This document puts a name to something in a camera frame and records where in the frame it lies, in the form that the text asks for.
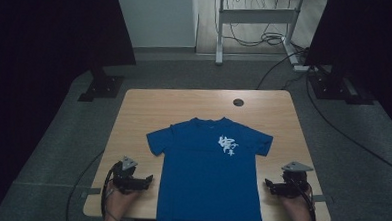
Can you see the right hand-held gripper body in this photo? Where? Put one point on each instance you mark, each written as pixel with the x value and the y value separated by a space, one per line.
pixel 296 185

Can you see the white metal desk frame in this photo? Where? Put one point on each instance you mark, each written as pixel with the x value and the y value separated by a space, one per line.
pixel 254 16

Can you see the black flat stand base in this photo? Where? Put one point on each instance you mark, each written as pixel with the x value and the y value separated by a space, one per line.
pixel 328 89

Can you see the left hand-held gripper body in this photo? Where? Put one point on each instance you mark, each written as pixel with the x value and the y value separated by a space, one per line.
pixel 124 177

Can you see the grey tape strip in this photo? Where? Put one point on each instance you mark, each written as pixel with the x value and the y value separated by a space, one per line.
pixel 92 191
pixel 319 198

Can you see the person's left hand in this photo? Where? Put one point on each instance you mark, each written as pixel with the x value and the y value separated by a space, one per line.
pixel 118 204

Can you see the blue t-shirt with white print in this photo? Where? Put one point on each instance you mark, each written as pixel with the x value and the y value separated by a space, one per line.
pixel 201 177

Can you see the person's right hand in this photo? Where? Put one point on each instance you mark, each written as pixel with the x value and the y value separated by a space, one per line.
pixel 301 210

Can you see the round black table grommet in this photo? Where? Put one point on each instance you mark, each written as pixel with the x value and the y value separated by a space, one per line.
pixel 238 102

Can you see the black stand base with post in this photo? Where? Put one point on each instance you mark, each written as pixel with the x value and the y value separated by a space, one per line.
pixel 103 86

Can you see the large black curtain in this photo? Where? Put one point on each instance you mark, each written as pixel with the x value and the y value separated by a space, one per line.
pixel 36 50

